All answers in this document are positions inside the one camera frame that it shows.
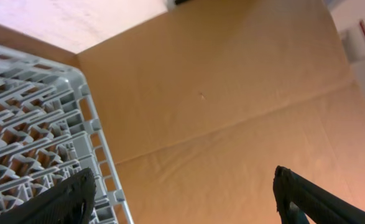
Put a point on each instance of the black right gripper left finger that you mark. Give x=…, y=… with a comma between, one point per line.
x=69, y=202

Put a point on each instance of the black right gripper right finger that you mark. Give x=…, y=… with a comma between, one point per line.
x=299, y=201

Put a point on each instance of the grey dishwasher rack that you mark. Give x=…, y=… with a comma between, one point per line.
x=50, y=130

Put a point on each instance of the cardboard sheet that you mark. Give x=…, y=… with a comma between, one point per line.
x=201, y=104

